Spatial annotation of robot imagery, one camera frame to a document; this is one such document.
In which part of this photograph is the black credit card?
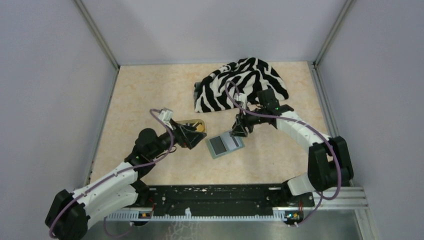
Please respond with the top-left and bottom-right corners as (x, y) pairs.
(209, 136), (227, 155)

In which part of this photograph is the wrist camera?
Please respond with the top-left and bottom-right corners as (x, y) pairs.
(158, 107), (174, 122)
(233, 92), (248, 113)

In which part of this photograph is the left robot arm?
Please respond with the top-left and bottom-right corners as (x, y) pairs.
(45, 119), (207, 240)

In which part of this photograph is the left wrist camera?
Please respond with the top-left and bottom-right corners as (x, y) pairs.
(158, 107), (174, 122)

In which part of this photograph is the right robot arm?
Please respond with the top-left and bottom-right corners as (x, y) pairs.
(229, 89), (354, 206)

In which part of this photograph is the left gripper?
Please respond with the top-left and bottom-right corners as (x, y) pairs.
(150, 118), (207, 159)

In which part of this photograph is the silver magnetic stripe card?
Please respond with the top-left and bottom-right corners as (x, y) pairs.
(225, 132), (244, 151)

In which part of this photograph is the light blue card holder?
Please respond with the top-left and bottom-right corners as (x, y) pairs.
(205, 130), (245, 159)

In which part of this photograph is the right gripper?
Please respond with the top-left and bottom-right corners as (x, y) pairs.
(230, 105), (267, 138)

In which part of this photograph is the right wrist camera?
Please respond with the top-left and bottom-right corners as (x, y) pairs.
(233, 92), (248, 113)

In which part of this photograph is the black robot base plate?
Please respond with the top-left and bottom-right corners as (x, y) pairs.
(132, 183), (315, 217)

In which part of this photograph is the zebra striped cloth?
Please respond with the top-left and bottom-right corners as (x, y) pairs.
(193, 57), (289, 113)

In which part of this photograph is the beige oval card tray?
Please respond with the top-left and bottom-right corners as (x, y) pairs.
(176, 118), (206, 133)

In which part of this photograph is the aluminium frame rail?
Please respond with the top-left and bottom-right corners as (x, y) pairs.
(68, 187), (369, 211)

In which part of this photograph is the white slotted cable duct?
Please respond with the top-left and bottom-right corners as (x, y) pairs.
(95, 207), (288, 223)

